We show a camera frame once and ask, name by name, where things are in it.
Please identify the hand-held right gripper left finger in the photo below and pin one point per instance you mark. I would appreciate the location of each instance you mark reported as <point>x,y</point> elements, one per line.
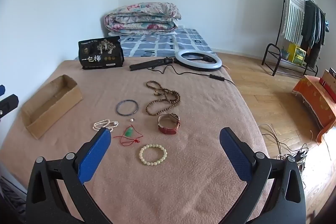
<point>94,153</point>

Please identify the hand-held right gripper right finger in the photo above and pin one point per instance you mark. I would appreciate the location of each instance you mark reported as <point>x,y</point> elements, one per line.
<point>236,153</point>

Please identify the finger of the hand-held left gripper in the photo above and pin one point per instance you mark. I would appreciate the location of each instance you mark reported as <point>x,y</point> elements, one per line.
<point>2,90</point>
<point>9,106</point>

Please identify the cardboard box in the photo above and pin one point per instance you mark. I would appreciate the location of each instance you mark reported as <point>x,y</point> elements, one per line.
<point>52,106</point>

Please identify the blue bangle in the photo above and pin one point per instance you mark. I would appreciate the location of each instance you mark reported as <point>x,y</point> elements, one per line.
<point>117,108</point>

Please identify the brown blanket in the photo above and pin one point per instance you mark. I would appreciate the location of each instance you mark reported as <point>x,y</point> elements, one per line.
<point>197,113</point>

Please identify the dark patterned cloth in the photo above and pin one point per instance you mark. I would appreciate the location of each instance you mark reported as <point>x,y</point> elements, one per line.
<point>11,195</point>

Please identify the orange cloth covered stool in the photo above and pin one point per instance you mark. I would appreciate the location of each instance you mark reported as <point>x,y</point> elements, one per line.
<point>315,98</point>

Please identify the black printed box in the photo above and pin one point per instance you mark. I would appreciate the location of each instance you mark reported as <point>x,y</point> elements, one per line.
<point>101,53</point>

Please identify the black folded tripod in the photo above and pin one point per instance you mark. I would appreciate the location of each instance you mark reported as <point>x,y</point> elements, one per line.
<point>147,64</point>

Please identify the black metal clothes rack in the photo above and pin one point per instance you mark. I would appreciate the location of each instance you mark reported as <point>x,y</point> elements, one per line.
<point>267,52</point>

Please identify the small teal pot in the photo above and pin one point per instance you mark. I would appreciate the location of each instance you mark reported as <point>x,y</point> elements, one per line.
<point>285,54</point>

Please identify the red and brown box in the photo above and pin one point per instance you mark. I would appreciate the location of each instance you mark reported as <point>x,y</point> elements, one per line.
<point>328,85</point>

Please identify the yellow crate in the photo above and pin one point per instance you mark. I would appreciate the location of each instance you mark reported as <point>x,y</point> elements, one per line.
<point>298,54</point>

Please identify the blue plaid bed sheet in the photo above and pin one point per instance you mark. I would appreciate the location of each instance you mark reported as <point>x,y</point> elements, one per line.
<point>157,43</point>

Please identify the folded floral quilt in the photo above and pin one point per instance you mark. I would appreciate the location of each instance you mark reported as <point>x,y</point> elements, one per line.
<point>141,19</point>

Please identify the grey hanging garment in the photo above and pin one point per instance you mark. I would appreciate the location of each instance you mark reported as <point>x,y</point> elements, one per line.
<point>319,37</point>

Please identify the striped hanging cloth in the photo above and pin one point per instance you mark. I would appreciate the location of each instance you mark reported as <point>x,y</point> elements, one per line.
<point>294,16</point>

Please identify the dark green hanging garment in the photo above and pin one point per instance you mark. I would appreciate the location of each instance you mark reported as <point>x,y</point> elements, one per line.
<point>309,22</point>

